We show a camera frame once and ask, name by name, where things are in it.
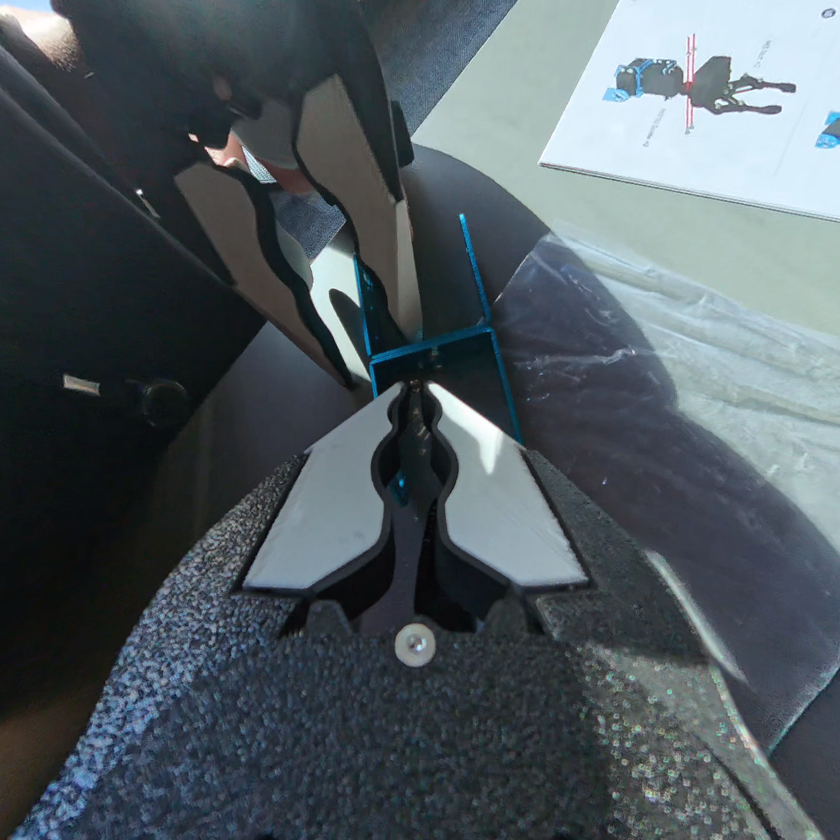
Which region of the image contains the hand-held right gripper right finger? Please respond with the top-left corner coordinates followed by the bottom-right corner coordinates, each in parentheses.
top-left (427, 384), bottom-right (589, 595)

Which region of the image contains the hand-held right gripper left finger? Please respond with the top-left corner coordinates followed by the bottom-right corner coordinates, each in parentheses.
top-left (243, 384), bottom-right (403, 597)

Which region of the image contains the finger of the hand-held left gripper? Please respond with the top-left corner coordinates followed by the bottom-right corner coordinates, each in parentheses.
top-left (294, 72), bottom-right (422, 336)
top-left (174, 159), bottom-right (358, 389)

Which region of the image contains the blue metal bracket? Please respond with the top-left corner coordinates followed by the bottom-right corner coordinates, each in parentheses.
top-left (353, 213), bottom-right (526, 506)

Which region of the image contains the grey desk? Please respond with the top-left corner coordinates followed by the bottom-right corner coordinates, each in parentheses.
top-left (151, 0), bottom-right (840, 756)

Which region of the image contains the person's left hand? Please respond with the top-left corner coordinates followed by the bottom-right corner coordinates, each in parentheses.
top-left (205, 134), bottom-right (312, 196)

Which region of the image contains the large clear plastic bag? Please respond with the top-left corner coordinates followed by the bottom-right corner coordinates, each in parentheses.
top-left (492, 220), bottom-right (840, 756)

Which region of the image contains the white instruction sheet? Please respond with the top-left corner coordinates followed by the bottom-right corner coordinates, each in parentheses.
top-left (538, 0), bottom-right (840, 221)

